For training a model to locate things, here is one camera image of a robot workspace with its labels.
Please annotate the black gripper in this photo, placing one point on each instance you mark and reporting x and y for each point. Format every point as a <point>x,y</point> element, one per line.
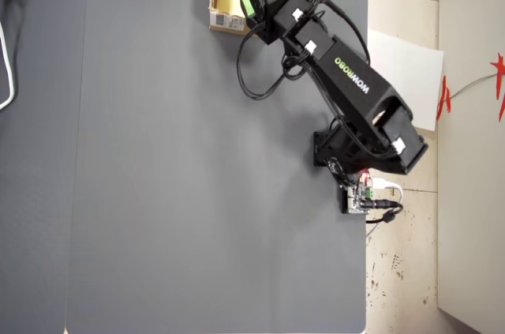
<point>284,10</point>

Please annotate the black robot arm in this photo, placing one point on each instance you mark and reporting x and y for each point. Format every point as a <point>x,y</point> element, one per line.
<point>355,81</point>

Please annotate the white shipping label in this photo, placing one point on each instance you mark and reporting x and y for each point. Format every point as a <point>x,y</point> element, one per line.
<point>225,21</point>

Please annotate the white paper sheet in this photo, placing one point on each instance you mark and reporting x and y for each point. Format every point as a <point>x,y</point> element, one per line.
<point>406,69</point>

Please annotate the large grey mat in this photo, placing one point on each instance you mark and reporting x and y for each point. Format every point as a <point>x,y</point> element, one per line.
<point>158,152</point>

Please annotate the small driver board red LED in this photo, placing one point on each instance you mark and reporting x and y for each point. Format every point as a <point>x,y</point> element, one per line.
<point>355,200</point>

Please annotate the narrow grey mat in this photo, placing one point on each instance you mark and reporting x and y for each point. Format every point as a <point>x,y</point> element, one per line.
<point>39,192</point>

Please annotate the white curved frame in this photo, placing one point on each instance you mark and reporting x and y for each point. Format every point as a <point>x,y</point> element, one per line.
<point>13,85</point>

